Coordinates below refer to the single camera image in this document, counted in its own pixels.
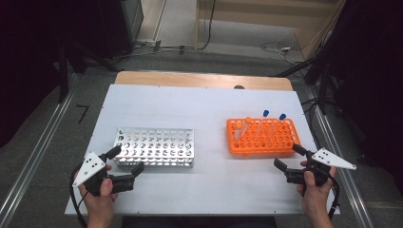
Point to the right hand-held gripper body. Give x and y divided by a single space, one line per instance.
329 157

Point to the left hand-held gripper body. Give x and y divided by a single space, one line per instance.
90 167

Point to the orange plastic tube rack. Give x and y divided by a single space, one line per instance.
269 140

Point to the silver metal tube rack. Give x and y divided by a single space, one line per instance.
155 146

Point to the blue-capped clear tube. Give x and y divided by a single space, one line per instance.
265 112
282 116

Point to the person's left hand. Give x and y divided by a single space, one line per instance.
99 205

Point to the person's right hand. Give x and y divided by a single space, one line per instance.
316 199

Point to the black metal stand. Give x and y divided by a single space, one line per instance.
323 88
63 79

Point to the black curtain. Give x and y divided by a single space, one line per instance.
374 79
25 63

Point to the grey power strip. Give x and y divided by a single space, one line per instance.
147 43

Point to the dark equipment cabinet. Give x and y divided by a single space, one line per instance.
133 15

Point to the light wooden shelf unit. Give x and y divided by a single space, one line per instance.
253 9

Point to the metal floor rail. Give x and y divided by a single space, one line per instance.
36 152
352 190

